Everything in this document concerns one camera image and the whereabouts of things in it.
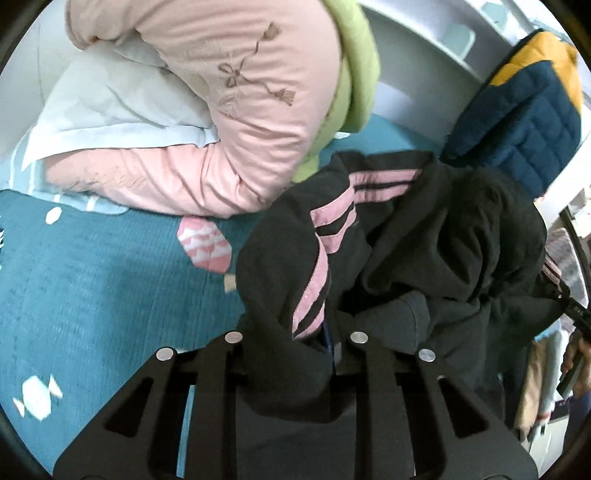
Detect navy and yellow puffer jacket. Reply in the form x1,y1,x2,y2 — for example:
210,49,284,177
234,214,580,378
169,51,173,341
441,30,583,199

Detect beige pants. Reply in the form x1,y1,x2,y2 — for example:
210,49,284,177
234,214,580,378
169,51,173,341
515,339,549,439

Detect white headboard shelf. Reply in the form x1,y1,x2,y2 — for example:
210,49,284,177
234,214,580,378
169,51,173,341
358,0,546,153

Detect black jacket with pink stripes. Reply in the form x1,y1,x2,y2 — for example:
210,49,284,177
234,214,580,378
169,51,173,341
235,150,575,425

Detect teal candy-print bedspread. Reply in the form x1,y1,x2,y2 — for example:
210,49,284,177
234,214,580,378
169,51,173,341
0,113,444,480

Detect green puffer jacket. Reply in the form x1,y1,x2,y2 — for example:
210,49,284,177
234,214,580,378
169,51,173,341
293,0,382,183

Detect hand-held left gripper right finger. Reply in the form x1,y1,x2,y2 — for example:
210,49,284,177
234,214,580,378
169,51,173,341
335,330,539,480

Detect person's right hand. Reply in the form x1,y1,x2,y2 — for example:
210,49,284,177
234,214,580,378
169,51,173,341
561,332,591,400

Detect pink jacket with green lining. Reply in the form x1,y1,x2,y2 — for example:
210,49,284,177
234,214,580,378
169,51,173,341
44,0,345,219

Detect white pillow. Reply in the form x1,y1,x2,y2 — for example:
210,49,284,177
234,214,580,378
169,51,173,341
21,34,220,169

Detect light blue striped pillow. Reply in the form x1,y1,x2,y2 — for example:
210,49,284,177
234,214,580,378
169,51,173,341
0,138,131,217

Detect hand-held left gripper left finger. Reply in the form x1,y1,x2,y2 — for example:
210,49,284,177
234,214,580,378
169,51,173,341
53,331,247,480

